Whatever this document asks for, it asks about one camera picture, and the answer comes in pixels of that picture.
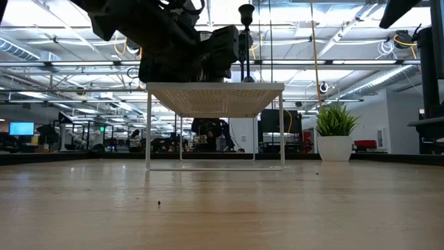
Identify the red background seat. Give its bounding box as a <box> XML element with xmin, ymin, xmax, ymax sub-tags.
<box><xmin>353</xmin><ymin>139</ymin><xmax>378</xmax><ymax>151</ymax></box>

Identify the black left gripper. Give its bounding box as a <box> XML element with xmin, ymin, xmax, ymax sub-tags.
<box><xmin>138</xmin><ymin>5</ymin><xmax>240</xmax><ymax>83</ymax></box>

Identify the white perforated metal shelf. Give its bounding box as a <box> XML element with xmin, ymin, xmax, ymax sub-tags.
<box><xmin>145</xmin><ymin>82</ymin><xmax>285</xmax><ymax>172</ymax></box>

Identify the yellow hanging rope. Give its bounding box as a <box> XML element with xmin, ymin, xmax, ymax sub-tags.
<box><xmin>309</xmin><ymin>0</ymin><xmax>323</xmax><ymax>108</ymax></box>

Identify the background computer monitor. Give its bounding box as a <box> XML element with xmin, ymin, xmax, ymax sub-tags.
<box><xmin>9</xmin><ymin>122</ymin><xmax>35</xmax><ymax>137</ymax></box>

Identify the tall black candlestick holder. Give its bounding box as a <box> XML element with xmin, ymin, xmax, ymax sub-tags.
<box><xmin>238</xmin><ymin>3</ymin><xmax>256</xmax><ymax>83</ymax></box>

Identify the person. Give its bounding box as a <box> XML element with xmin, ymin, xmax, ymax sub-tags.
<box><xmin>191</xmin><ymin>117</ymin><xmax>235</xmax><ymax>153</ymax></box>
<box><xmin>128</xmin><ymin>128</ymin><xmax>142</xmax><ymax>153</ymax></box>

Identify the black rig support frame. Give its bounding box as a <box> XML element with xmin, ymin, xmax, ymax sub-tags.
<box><xmin>407</xmin><ymin>26</ymin><xmax>444</xmax><ymax>155</ymax></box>

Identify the black background screen panel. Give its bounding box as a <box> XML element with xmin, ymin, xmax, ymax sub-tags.
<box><xmin>260</xmin><ymin>109</ymin><xmax>302</xmax><ymax>133</ymax></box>

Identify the silver ceiling air duct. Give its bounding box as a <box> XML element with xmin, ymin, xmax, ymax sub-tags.
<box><xmin>341</xmin><ymin>65</ymin><xmax>421</xmax><ymax>99</ymax></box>
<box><xmin>0</xmin><ymin>36</ymin><xmax>62</xmax><ymax>63</ymax></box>

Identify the white coiled cable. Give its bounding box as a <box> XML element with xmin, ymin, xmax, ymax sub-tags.
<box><xmin>376</xmin><ymin>40</ymin><xmax>396</xmax><ymax>60</ymax></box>

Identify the green plant in white pot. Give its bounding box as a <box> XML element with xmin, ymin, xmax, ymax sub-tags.
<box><xmin>314</xmin><ymin>103</ymin><xmax>361</xmax><ymax>163</ymax></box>

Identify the black ceiling cable reel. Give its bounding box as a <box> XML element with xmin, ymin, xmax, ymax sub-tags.
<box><xmin>393</xmin><ymin>29</ymin><xmax>418</xmax><ymax>60</ymax></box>
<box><xmin>238</xmin><ymin>30</ymin><xmax>261</xmax><ymax>60</ymax></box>

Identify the thin black hanging cable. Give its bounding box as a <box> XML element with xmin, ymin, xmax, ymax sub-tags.
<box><xmin>257</xmin><ymin>0</ymin><xmax>261</xmax><ymax>84</ymax></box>
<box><xmin>269</xmin><ymin>0</ymin><xmax>274</xmax><ymax>109</ymax></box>

